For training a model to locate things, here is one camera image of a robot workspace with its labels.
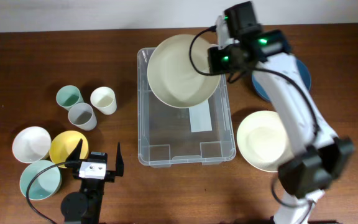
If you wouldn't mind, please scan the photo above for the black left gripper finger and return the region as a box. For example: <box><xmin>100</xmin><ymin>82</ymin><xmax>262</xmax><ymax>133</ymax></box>
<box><xmin>65</xmin><ymin>139</ymin><xmax>83</xmax><ymax>162</ymax></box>
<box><xmin>115</xmin><ymin>143</ymin><xmax>124</xmax><ymax>177</ymax></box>

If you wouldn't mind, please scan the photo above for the small yellow bowl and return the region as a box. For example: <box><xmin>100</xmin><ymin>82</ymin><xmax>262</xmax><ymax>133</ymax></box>
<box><xmin>49</xmin><ymin>131</ymin><xmax>90</xmax><ymax>164</ymax></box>

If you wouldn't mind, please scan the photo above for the dark blue bowl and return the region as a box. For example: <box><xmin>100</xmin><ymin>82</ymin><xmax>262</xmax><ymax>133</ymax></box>
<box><xmin>252</xmin><ymin>59</ymin><xmax>311</xmax><ymax>103</ymax></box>

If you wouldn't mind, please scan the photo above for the small mint green bowl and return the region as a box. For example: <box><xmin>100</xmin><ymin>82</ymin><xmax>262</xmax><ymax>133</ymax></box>
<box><xmin>19</xmin><ymin>160</ymin><xmax>62</xmax><ymax>200</ymax></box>

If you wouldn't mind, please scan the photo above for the grey plastic cup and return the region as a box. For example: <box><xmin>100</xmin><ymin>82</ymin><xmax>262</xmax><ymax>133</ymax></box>
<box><xmin>68</xmin><ymin>103</ymin><xmax>97</xmax><ymax>131</ymax></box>

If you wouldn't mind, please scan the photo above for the small white bowl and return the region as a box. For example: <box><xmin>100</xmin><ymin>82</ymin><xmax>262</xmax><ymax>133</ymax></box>
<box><xmin>12</xmin><ymin>126</ymin><xmax>52</xmax><ymax>164</ymax></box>

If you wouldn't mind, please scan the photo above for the mint green plastic cup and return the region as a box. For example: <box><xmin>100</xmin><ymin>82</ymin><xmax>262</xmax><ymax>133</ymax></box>
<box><xmin>56</xmin><ymin>85</ymin><xmax>84</xmax><ymax>111</ymax></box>

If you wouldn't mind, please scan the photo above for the cream plastic cup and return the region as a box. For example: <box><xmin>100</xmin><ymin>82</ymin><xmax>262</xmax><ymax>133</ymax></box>
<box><xmin>90</xmin><ymin>86</ymin><xmax>117</xmax><ymax>115</ymax></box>

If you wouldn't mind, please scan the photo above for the large cream bowl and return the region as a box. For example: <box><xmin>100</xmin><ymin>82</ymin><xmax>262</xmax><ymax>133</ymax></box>
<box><xmin>236</xmin><ymin>111</ymin><xmax>293</xmax><ymax>172</ymax></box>
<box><xmin>147</xmin><ymin>34</ymin><xmax>221</xmax><ymax>108</ymax></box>

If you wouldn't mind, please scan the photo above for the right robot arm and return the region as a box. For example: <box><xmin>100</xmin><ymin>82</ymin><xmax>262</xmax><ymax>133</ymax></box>
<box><xmin>147</xmin><ymin>1</ymin><xmax>355</xmax><ymax>223</ymax></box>

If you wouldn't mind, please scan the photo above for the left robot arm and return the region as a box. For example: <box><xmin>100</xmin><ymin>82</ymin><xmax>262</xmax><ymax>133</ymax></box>
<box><xmin>60</xmin><ymin>140</ymin><xmax>124</xmax><ymax>224</ymax></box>

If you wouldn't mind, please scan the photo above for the clear plastic storage container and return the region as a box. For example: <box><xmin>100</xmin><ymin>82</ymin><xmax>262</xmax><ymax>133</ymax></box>
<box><xmin>137</xmin><ymin>48</ymin><xmax>236</xmax><ymax>168</ymax></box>

